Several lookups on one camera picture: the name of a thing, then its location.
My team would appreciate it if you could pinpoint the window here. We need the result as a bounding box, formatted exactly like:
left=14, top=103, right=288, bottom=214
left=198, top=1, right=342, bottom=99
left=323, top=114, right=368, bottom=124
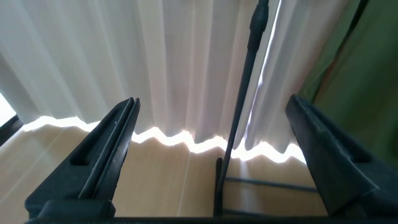
left=0, top=93, right=24, bottom=147

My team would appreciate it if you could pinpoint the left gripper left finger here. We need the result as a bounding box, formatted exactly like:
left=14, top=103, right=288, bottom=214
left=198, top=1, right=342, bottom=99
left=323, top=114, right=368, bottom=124
left=24, top=97, right=141, bottom=218

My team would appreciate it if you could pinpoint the green long-sleeved shirt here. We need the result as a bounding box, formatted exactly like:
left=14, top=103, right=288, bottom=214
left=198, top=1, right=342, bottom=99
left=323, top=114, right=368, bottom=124
left=297, top=0, right=398, bottom=170

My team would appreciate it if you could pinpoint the black clothes rack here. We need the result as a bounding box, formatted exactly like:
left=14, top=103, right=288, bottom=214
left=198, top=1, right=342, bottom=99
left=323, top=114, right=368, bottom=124
left=213, top=0, right=318, bottom=218

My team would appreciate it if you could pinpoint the beige curtain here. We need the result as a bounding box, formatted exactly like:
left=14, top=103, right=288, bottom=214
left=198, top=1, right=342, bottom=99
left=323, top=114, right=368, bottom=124
left=0, top=0, right=352, bottom=164

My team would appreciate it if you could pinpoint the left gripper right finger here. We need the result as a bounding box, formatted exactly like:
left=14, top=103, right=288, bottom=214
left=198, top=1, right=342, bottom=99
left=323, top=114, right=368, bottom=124
left=285, top=94, right=398, bottom=218

